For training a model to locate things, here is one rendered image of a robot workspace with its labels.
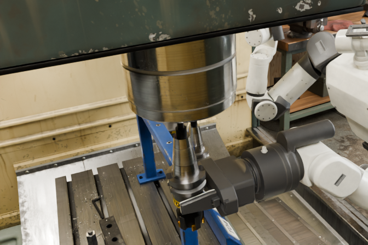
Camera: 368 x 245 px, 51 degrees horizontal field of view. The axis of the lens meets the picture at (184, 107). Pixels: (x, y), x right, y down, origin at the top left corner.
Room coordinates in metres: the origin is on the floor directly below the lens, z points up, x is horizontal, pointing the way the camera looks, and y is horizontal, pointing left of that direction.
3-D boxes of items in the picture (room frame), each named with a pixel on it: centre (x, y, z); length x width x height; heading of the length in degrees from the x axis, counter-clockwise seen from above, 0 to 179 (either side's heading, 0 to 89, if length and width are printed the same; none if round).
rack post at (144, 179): (1.19, 0.14, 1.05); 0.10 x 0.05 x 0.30; 107
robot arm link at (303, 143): (0.59, -0.20, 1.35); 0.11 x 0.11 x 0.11; 17
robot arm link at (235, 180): (0.55, -0.09, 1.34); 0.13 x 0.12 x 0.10; 17
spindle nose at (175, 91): (0.52, 0.00, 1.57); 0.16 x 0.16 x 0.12
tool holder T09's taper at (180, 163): (0.52, 0.01, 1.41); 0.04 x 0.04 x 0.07
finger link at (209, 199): (0.49, -0.01, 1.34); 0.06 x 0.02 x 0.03; 107
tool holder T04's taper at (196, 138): (0.83, -0.02, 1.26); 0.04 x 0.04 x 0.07
